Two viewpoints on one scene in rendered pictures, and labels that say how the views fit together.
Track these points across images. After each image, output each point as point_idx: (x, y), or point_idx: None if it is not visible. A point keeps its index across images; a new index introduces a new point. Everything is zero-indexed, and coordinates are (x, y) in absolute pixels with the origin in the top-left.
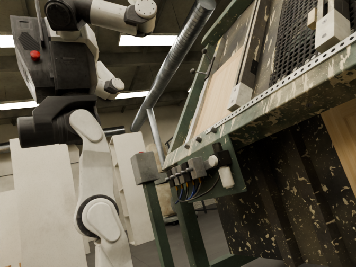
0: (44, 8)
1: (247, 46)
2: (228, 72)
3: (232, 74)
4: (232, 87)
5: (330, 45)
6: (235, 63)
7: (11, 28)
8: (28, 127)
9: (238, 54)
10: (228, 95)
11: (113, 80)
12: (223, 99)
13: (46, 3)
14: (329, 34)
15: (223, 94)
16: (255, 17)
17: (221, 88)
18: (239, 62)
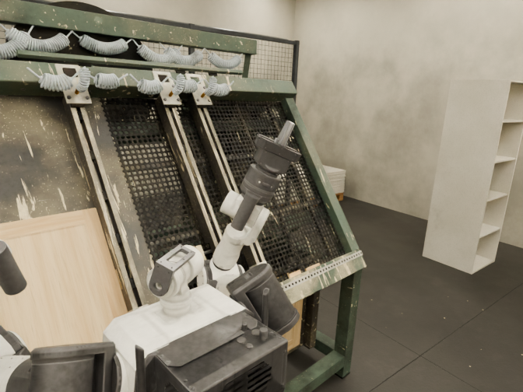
0: (295, 323)
1: (123, 243)
2: (47, 253)
3: (72, 266)
4: (90, 292)
5: None
6: (64, 243)
7: (286, 368)
8: None
9: (64, 225)
10: (88, 306)
11: (26, 344)
12: (75, 310)
13: (298, 319)
14: None
15: (66, 299)
16: (109, 191)
17: (43, 283)
18: (121, 266)
